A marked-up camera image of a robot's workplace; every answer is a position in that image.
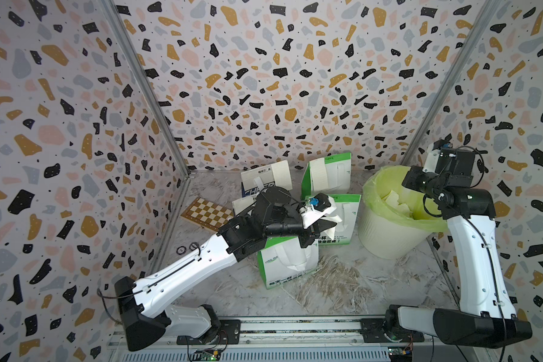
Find green white bag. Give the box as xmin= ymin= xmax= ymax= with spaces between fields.
xmin=257 ymin=237 xmax=319 ymax=290
xmin=301 ymin=152 xmax=351 ymax=199
xmin=316 ymin=194 xmax=360 ymax=245

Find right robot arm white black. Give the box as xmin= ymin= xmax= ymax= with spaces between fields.
xmin=383 ymin=149 xmax=532 ymax=348

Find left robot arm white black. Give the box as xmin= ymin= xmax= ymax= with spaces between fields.
xmin=115 ymin=186 xmax=337 ymax=351

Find paper scraps in bin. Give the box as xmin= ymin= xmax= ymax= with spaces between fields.
xmin=381 ymin=189 xmax=416 ymax=220

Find yellow-green bin liner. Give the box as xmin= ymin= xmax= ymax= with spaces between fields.
xmin=363 ymin=166 xmax=448 ymax=233

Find white trash bin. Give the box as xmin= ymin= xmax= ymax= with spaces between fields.
xmin=357 ymin=193 xmax=441 ymax=259

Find front blue white bag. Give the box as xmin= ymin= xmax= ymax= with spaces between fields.
xmin=232 ymin=195 xmax=256 ymax=216

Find blue white bag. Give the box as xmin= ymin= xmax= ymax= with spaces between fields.
xmin=241 ymin=164 xmax=275 ymax=197
xmin=232 ymin=195 xmax=256 ymax=216

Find back blue white bag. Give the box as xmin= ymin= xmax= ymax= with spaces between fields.
xmin=241 ymin=164 xmax=275 ymax=197

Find wooden chessboard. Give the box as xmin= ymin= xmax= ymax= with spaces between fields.
xmin=181 ymin=197 xmax=234 ymax=232

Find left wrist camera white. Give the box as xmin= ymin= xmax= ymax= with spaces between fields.
xmin=300 ymin=192 xmax=336 ymax=229

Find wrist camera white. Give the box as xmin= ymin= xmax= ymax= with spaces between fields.
xmin=422 ymin=139 xmax=476 ymax=175
xmin=300 ymin=192 xmax=336 ymax=229

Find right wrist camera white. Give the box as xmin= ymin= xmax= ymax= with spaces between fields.
xmin=422 ymin=139 xmax=476 ymax=175

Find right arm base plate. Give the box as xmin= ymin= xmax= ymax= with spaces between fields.
xmin=360 ymin=318 xmax=425 ymax=343

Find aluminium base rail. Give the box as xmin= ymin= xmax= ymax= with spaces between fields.
xmin=103 ymin=315 xmax=494 ymax=362

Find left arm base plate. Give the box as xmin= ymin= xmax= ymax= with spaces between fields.
xmin=176 ymin=319 xmax=241 ymax=347

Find right corner aluminium post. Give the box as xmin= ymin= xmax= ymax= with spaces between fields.
xmin=401 ymin=0 xmax=500 ymax=166

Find corner aluminium post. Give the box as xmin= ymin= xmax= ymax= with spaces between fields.
xmin=100 ymin=0 xmax=190 ymax=180
xmin=401 ymin=0 xmax=500 ymax=166

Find left corner aluminium post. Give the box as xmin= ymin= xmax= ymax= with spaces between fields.
xmin=100 ymin=0 xmax=190 ymax=180

